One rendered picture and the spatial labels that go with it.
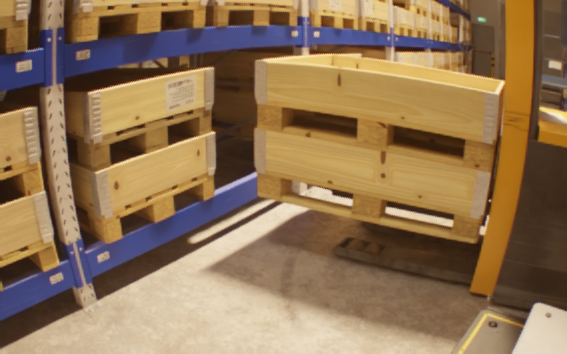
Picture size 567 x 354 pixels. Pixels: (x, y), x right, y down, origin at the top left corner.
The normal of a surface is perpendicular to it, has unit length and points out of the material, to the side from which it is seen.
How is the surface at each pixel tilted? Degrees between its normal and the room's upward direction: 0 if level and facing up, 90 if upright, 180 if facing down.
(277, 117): 90
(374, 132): 90
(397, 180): 90
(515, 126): 90
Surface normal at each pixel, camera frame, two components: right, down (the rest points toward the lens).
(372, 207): -0.55, 0.24
